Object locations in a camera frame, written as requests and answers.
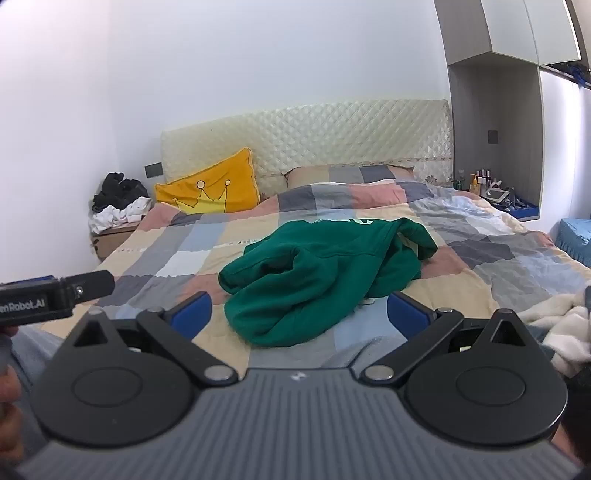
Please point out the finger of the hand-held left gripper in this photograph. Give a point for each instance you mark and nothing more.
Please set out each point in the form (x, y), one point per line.
(94, 284)

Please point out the grey wall cabinet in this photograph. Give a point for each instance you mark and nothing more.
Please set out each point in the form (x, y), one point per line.
(503, 69)

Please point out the yellow crown pillow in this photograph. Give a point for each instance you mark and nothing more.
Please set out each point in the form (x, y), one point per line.
(212, 187)

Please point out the patchwork pillow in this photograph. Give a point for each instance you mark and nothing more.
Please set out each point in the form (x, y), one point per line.
(341, 174)

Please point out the blue fabric box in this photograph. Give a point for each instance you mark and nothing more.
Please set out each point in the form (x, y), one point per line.
(575, 240)

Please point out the white fluffy blanket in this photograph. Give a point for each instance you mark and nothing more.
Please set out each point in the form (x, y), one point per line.
(563, 323)

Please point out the person's grey clothing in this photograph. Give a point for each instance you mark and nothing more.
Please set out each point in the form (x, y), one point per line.
(32, 360)

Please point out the green hoodie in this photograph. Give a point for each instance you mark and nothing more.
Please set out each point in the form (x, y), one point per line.
(314, 281)

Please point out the person's left hand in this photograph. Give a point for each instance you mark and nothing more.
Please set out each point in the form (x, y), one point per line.
(9, 415)

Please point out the orange pump bottle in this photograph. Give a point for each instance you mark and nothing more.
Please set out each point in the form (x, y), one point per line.
(474, 184)

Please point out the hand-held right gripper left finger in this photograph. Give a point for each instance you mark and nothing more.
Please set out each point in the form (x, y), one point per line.
(193, 310)

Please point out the row of cosmetic bottles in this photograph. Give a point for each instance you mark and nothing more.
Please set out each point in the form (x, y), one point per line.
(487, 179)

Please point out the patchwork quilt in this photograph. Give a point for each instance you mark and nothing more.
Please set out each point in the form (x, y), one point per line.
(194, 240)

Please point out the blue tray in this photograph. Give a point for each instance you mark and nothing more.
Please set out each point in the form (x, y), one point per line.
(519, 208)

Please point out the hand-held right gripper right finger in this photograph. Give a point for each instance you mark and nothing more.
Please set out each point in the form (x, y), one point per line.
(408, 313)

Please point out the cream quilted headboard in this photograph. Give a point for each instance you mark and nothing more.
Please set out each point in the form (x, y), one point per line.
(323, 138)

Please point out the black clothes pile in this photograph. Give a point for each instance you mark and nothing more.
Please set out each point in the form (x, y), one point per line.
(119, 189)

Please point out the dark wall socket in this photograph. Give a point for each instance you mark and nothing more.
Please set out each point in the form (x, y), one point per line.
(153, 170)

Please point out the white clothes pile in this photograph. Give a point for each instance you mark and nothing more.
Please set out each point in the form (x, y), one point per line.
(121, 213)

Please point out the dark wall switch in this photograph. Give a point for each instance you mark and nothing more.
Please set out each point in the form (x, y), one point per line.
(493, 136)

